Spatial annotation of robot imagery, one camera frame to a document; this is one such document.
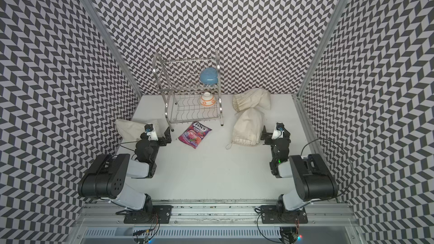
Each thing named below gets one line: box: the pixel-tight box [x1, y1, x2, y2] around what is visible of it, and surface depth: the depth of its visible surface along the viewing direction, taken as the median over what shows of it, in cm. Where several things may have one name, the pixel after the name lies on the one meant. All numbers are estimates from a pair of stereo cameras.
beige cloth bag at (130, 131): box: [115, 118, 147, 142], surface depth 93 cm
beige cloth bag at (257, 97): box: [232, 88, 272, 112], surface depth 107 cm
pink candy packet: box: [178, 120, 213, 150], surface depth 100 cm
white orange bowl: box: [199, 91, 217, 107], surface depth 107 cm
